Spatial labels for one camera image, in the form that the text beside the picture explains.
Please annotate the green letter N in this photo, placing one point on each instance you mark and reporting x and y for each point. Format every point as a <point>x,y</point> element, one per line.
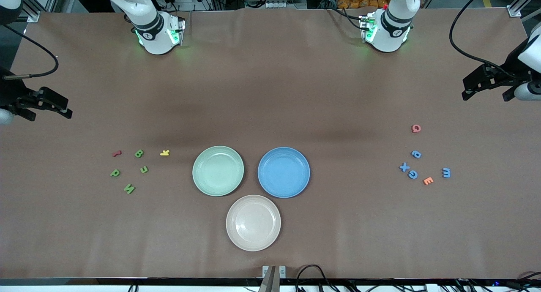
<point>129,189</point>

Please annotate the blue letter G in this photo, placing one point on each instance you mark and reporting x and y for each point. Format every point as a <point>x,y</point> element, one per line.
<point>413,174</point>

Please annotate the blue letter E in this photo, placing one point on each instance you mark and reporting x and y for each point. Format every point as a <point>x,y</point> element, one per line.
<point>446,172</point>

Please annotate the brown table cover sheet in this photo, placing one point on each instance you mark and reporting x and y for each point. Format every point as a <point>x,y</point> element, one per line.
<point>270,93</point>

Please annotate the blue letter P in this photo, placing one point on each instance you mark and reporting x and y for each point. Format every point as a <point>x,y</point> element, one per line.
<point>416,154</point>

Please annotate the green letter B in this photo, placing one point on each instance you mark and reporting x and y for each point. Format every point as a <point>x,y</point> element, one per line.
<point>139,153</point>

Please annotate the pale pink plate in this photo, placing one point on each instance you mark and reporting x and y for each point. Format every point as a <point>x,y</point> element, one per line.
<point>253,222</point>

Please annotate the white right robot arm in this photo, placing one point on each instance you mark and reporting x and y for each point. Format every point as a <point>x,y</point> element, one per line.
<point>158,45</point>

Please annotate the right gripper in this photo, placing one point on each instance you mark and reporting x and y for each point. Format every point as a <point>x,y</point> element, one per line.
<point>9,91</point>

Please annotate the orange letter E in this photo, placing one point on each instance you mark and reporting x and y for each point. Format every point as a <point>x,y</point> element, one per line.
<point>427,181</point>

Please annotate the green letter P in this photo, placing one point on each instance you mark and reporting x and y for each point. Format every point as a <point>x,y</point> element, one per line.
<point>115,173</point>

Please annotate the blue letter X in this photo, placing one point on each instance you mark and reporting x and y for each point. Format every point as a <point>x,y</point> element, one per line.
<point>404,167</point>

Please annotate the green letter C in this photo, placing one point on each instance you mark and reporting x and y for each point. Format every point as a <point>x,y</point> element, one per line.
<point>144,169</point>

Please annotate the red letter Q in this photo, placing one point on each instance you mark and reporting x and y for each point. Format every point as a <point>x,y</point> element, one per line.
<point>416,128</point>

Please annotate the blue plate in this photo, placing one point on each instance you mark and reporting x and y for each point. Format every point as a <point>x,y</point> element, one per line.
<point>274,190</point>

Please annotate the metal table clamp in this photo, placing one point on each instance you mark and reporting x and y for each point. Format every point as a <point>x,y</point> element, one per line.
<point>274,275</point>

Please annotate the aluminium frame strut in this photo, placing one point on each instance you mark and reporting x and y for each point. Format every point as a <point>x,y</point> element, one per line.
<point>33,16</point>
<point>513,11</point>

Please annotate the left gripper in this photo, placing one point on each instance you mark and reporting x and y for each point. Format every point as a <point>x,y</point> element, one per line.
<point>510,71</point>

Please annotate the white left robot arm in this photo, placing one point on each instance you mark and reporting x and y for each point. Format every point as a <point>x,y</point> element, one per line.
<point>386,42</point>

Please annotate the pale green plate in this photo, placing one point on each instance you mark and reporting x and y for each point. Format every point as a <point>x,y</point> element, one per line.
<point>224,186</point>

